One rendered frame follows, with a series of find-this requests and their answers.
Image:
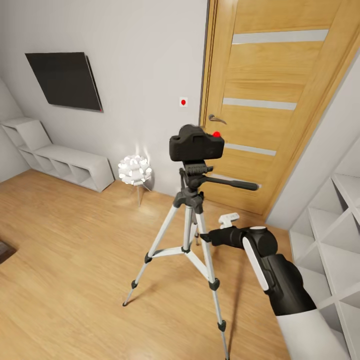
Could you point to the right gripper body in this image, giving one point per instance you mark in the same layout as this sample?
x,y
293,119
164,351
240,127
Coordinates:
x,y
222,236

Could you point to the camera tripod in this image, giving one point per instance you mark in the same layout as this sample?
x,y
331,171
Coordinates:
x,y
192,176

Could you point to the digital camera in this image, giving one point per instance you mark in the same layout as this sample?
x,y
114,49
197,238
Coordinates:
x,y
193,143

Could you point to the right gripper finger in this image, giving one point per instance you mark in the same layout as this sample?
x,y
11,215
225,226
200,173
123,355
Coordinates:
x,y
206,237

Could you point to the bookcase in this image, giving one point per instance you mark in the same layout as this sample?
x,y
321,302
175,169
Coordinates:
x,y
81,168
325,247

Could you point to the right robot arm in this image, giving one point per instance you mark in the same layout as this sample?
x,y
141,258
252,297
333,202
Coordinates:
x,y
305,331

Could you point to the electric switch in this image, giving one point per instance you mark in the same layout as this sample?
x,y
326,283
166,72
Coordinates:
x,y
183,102

